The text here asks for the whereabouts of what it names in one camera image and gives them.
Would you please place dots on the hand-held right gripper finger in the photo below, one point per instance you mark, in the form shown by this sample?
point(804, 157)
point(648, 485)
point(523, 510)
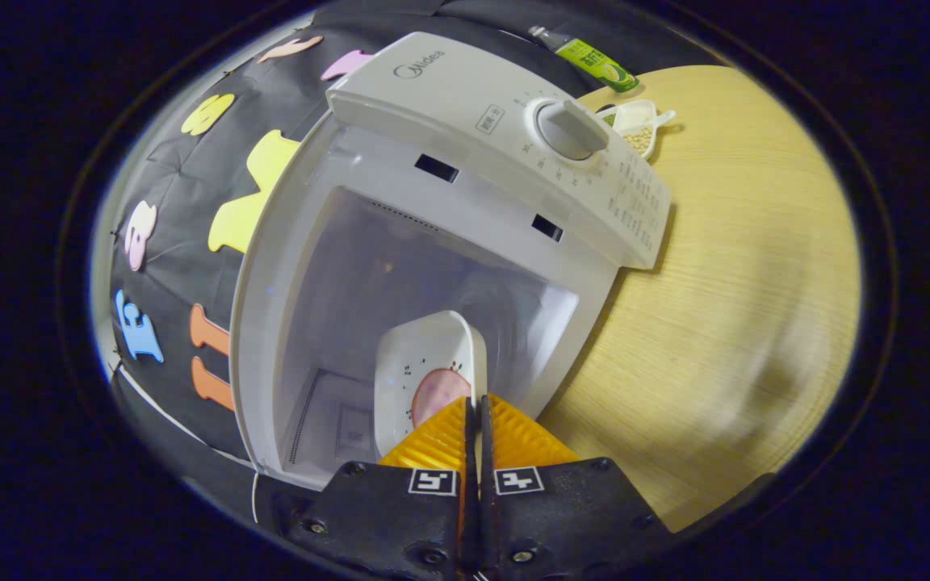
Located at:
point(488, 524)
point(469, 524)

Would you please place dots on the pink round food slice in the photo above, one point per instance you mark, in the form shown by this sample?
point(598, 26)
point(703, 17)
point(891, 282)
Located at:
point(437, 395)

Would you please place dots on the white square plate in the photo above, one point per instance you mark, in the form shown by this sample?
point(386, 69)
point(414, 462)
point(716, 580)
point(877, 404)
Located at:
point(425, 347)

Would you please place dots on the white microwave oven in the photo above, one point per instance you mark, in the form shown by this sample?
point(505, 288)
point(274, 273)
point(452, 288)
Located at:
point(449, 89)

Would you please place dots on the divided white bean dish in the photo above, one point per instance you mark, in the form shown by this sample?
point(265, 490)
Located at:
point(638, 121)

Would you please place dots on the green drink bottle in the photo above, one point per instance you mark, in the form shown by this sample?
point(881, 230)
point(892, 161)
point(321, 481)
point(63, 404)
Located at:
point(594, 60)

